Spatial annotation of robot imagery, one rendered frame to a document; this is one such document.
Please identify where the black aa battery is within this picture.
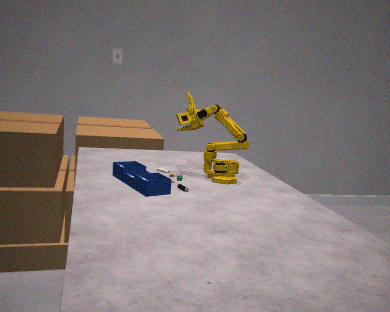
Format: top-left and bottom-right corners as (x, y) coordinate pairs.
(177, 184), (189, 192)

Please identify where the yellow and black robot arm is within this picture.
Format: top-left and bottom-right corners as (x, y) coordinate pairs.
(196, 105), (249, 184)

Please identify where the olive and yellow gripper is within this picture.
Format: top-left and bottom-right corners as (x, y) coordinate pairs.
(177, 93), (204, 131)

